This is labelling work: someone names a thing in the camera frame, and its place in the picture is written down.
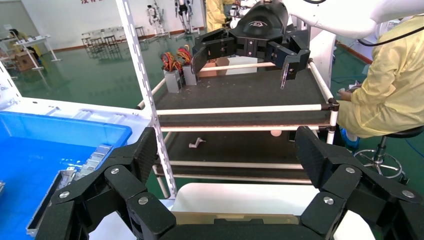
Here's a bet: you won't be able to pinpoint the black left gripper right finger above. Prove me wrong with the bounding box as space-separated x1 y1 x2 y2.
295 125 424 240

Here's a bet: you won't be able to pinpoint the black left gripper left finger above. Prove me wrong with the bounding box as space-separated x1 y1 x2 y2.
34 127 176 240

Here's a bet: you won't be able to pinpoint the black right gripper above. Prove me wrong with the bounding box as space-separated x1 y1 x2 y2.
191 0 312 90

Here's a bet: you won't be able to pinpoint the long black metal channel part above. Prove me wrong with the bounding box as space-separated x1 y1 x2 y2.
25 167 81 238

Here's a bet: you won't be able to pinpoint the small brown cardboard box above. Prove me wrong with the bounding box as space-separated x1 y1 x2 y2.
198 56 231 79

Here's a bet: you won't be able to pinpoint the white pipe cart black shelves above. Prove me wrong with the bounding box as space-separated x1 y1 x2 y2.
136 57 341 200

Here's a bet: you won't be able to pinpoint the black stool chrome base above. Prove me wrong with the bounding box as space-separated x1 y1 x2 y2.
353 125 424 186

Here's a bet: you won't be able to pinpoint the standing person yellow coverall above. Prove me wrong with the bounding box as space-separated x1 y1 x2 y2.
205 0 240 33

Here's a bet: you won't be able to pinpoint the white upright panel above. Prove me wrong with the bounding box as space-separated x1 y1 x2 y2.
309 26 337 90

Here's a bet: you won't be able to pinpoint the blue plastic bin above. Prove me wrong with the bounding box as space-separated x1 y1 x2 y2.
0 110 133 240

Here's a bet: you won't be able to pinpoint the white humanoid robot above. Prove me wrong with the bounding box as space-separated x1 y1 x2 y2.
145 3 167 36
173 0 197 34

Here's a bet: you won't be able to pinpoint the white perforated metal shelf rack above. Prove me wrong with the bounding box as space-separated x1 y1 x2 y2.
0 0 178 200

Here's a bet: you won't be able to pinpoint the seated person yellow coverall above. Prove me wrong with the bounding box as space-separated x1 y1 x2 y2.
336 14 424 151

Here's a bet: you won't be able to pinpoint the black metal stool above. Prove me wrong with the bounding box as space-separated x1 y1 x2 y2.
89 37 106 54
103 34 120 51

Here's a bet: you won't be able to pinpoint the white table slanted legs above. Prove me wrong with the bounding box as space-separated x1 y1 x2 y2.
13 34 63 71

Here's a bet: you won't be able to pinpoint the silver slotted metal bracket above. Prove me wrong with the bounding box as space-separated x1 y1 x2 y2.
74 144 114 182

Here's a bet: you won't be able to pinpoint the grey power supply with wires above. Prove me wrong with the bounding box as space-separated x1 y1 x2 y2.
176 46 199 87
160 51 183 94

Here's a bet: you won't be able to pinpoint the small white pipe bracket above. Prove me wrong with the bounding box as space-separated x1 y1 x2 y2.
188 137 207 149

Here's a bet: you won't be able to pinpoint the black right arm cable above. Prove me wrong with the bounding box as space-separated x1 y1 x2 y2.
357 25 424 48

